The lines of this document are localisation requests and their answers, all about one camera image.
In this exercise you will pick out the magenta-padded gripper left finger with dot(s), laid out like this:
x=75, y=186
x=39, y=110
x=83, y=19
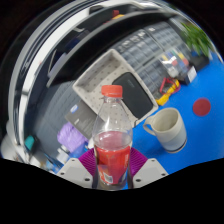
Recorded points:
x=88, y=163

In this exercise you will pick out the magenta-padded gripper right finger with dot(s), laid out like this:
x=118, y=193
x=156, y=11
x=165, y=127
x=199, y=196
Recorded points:
x=137, y=163

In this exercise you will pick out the clear bottle with red drink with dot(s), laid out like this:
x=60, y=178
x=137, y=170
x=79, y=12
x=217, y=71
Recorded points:
x=112, y=156

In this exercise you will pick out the purple plastic bag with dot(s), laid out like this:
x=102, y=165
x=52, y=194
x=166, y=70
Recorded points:
x=70, y=136

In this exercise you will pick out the dark grey product box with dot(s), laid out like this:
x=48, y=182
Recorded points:
x=81, y=120

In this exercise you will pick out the grey and white mug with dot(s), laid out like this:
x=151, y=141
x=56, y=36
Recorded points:
x=171, y=131

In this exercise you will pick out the black zip case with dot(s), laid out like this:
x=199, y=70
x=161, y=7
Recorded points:
x=133, y=93

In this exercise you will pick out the yellow multimeter with red leads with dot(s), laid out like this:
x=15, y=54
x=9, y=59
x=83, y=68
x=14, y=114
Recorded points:
x=168, y=93

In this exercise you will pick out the white perforated tray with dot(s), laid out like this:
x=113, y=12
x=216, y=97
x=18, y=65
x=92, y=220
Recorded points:
x=98, y=78

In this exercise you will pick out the flat round red coaster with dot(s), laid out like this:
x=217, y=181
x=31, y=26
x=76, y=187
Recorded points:
x=202, y=107

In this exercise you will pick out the low grey drawer cabinet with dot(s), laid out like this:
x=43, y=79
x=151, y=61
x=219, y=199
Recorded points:
x=151, y=76

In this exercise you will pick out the small black box white label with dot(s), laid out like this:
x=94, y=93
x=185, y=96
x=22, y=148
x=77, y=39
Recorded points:
x=190, y=75

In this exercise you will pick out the clear organiser with coloured parts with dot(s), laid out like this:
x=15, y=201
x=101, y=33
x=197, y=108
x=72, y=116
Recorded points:
x=173, y=63

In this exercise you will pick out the wide grey drawer cabinet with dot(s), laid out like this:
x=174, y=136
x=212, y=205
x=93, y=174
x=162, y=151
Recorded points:
x=138, y=51

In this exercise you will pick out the flat black pouch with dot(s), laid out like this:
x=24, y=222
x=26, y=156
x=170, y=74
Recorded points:
x=201, y=62

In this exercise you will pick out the dark workbench shelf unit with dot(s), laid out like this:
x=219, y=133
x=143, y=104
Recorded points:
x=76, y=43

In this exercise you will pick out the green potted plant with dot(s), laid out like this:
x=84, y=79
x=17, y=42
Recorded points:
x=196, y=38

